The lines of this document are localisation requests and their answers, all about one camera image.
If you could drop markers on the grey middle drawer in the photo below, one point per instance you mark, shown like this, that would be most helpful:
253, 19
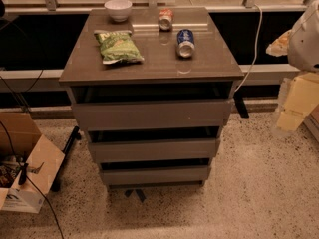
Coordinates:
154, 150

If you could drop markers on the grey drawer cabinet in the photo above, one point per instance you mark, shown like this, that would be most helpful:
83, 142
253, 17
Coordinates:
210, 74

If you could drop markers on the grey top drawer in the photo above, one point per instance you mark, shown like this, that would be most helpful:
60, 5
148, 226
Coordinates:
151, 115

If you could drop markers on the open cardboard box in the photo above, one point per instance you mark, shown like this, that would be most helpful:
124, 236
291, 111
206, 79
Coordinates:
29, 164

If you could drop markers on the green chip bag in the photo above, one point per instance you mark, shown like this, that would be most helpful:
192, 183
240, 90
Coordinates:
117, 47

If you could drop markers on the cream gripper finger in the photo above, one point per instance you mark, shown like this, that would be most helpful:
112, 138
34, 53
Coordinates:
289, 122
279, 47

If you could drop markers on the blue soda can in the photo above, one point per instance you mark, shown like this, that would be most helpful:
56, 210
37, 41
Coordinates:
185, 43

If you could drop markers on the grey bottom drawer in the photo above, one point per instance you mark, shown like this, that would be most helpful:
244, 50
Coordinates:
153, 176

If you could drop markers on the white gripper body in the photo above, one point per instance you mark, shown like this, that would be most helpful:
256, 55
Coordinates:
305, 45

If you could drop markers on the black stand leg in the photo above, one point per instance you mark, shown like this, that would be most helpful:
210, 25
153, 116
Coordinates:
75, 135

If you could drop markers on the white ceramic bowl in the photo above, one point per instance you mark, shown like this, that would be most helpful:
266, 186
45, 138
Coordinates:
119, 10

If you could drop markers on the grey drawer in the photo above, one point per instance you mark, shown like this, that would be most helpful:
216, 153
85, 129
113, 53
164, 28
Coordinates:
153, 176
154, 150
151, 115

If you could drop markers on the blue tape cross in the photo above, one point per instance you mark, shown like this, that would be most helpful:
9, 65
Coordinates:
139, 193

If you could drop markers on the red soda can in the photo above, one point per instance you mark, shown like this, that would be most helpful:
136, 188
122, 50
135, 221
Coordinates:
165, 19

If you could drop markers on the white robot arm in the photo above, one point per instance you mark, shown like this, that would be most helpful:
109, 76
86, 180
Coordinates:
303, 49

